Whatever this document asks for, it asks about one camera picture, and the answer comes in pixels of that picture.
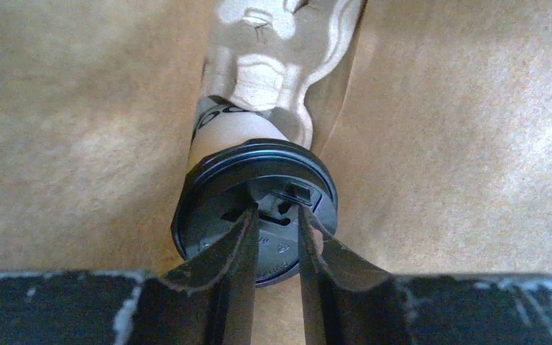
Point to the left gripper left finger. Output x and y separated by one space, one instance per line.
206 300

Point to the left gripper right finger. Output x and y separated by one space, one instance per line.
348 300

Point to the green brown paper bag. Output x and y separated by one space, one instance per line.
436 127

